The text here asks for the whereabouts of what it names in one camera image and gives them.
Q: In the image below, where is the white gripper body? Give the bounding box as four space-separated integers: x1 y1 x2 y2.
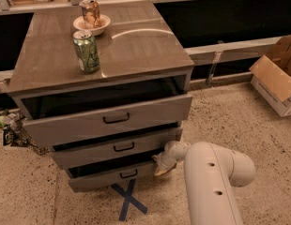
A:
157 152 176 171

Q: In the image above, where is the grey bottom drawer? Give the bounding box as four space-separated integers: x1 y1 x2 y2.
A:
66 148 163 192

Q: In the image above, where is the grey drawer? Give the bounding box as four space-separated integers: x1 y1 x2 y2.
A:
23 94 192 147
66 148 163 192
53 126 182 169

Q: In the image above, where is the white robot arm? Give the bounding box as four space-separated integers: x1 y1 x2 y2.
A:
153 141 255 225

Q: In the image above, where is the grey middle drawer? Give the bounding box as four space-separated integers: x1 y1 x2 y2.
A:
53 126 182 169

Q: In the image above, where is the grey drawer cabinet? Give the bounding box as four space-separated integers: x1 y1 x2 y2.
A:
8 2 193 119

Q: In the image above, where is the grey top drawer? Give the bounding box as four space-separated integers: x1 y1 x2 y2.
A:
23 94 192 147

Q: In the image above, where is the blue tape cross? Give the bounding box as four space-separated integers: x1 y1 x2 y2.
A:
111 179 148 221

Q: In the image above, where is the green soda can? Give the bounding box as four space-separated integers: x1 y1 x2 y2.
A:
73 30 100 73

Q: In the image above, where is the cardboard box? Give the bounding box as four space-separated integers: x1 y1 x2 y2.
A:
250 35 291 117

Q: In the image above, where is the white bowl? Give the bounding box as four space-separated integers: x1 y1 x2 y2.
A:
73 14 111 36

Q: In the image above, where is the orange crushed can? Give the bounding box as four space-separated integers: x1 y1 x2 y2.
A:
81 0 101 29

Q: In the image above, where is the metal window rail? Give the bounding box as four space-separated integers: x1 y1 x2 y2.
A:
186 37 280 86

